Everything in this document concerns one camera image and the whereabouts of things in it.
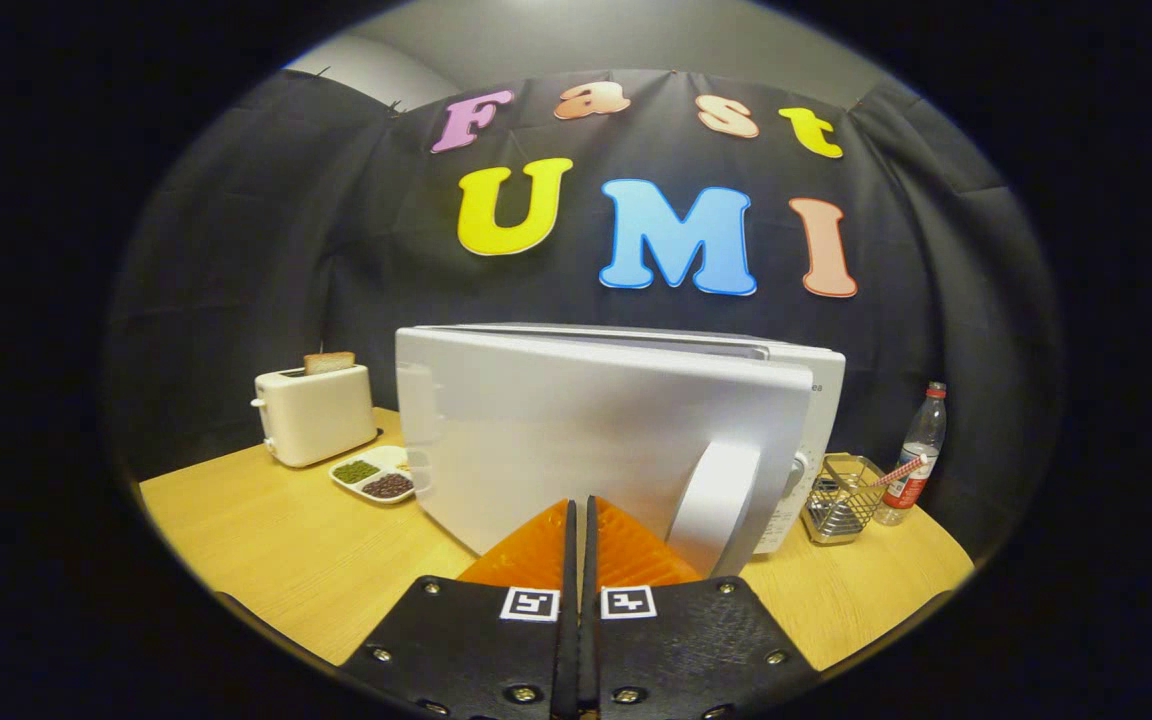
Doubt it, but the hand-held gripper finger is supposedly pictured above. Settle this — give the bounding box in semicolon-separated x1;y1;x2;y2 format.
341;498;580;720
581;495;822;720

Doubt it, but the white toaster oven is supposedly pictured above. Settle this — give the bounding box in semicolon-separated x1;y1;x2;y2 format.
395;322;847;579

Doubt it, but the cream bread toaster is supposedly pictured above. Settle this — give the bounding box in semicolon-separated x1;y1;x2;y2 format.
251;364;380;469

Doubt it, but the white divided dish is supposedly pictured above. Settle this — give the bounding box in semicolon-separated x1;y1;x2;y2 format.
329;445;417;505

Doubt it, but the red white striped straw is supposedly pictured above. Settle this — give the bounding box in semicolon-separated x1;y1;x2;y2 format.
871;453;929;488

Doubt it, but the clear plastic water bottle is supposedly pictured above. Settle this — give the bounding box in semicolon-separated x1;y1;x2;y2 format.
874;381;948;527

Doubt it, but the black backdrop cloth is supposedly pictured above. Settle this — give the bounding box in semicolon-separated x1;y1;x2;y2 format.
106;65;1062;561

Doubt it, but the metal wire basket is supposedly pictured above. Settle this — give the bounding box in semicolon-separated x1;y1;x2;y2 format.
801;452;887;546

